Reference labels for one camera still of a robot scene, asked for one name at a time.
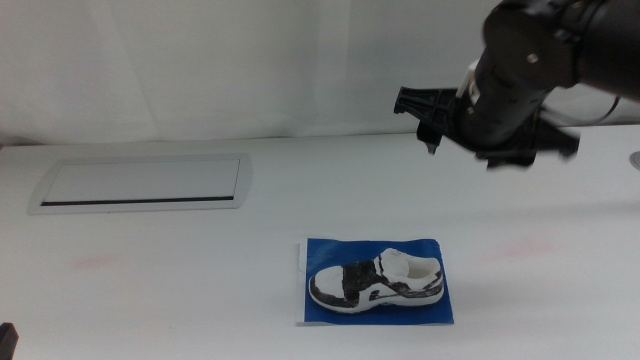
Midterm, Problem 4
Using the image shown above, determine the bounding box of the white and black sneaker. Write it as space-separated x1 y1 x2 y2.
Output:
307 248 445 315

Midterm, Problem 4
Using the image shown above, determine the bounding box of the blue rectangular mat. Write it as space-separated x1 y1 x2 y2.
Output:
296 237 455 327

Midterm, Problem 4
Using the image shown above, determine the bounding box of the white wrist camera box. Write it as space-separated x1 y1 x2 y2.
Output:
455 60 482 104

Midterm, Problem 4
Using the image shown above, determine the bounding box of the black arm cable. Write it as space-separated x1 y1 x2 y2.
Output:
542 94 622 127

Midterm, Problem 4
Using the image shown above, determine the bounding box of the grey desk cable hatch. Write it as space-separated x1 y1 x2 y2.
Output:
27 153 254 216

